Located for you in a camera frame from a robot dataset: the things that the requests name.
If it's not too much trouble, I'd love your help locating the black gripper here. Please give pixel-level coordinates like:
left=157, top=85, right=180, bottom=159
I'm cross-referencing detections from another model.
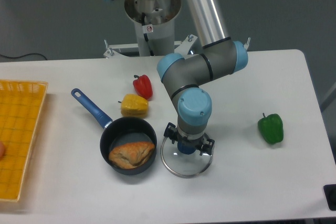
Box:
left=163, top=122, right=215, bottom=156

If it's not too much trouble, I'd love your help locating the glass pot lid blue knob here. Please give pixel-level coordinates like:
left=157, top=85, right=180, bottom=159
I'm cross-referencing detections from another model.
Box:
left=160, top=132, right=214, bottom=178

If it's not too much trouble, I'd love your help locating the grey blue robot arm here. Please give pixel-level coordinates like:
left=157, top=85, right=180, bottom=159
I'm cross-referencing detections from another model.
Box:
left=111, top=0, right=248, bottom=155

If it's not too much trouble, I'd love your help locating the golden puff pastry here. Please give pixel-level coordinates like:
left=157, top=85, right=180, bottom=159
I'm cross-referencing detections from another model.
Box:
left=109, top=141, right=155, bottom=169

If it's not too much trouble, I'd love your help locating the yellow bell pepper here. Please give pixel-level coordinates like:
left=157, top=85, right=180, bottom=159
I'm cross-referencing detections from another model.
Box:
left=118, top=94, right=149, bottom=118

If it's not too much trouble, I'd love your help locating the red bell pepper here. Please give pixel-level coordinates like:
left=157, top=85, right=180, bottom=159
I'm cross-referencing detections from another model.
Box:
left=133, top=74, right=153, bottom=100

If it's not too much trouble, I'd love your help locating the green bell pepper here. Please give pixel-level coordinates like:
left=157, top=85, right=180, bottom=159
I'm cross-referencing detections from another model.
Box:
left=258, top=113, right=284, bottom=145

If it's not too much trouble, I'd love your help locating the black device at table corner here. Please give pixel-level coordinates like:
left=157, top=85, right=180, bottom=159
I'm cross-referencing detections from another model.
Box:
left=323, top=184, right=336, bottom=211

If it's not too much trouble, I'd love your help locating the yellow wicker basket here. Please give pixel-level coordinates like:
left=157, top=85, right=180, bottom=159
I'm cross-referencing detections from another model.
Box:
left=1, top=80, right=48, bottom=202

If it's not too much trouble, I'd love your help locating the dark pot with blue handle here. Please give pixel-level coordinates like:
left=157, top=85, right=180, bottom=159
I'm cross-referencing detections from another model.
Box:
left=71, top=88, right=157, bottom=175

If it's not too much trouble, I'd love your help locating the white metal base frame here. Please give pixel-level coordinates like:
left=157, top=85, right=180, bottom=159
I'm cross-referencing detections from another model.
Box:
left=103, top=34, right=251, bottom=58

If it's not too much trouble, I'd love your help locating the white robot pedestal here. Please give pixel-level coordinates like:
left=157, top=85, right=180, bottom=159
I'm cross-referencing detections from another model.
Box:
left=124, top=0, right=181, bottom=56

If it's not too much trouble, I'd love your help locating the black floor cable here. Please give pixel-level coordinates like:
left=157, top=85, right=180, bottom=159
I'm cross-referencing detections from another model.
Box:
left=0, top=52, right=48, bottom=61

